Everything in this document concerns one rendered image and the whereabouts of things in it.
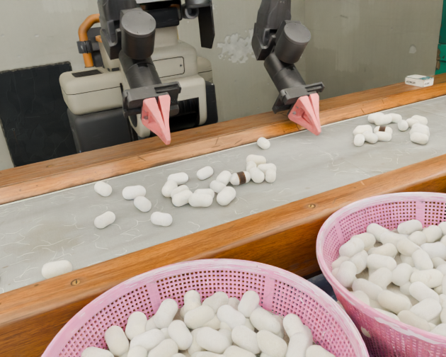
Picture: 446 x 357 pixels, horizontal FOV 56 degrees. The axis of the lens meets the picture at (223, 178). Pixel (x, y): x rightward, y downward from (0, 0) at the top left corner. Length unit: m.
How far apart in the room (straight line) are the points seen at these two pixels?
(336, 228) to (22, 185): 0.53
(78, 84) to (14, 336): 1.13
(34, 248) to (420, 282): 0.48
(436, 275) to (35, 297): 0.42
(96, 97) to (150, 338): 1.18
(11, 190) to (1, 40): 1.89
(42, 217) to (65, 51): 2.01
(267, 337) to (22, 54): 2.39
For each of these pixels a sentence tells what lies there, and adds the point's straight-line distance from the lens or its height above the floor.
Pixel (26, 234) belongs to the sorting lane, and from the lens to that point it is 0.67.
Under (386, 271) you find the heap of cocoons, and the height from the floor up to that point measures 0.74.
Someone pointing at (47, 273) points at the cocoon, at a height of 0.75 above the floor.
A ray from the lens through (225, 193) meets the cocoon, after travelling 0.62.
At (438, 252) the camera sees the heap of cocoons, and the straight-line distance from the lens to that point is 0.55.
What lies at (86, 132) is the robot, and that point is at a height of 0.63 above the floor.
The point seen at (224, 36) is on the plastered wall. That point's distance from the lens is 2.93.
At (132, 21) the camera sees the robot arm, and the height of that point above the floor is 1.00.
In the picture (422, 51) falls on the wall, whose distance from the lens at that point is 2.51.
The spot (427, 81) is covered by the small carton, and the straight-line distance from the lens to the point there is 1.21.
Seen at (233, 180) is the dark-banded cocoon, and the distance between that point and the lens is 0.68.
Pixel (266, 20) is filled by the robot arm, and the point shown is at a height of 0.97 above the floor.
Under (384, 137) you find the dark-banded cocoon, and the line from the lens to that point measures 0.87.
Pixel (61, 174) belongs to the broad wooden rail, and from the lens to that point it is 0.80.
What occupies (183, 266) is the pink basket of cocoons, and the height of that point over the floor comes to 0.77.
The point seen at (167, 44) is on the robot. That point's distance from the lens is 1.33.
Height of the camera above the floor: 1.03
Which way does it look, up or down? 24 degrees down
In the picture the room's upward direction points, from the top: 6 degrees counter-clockwise
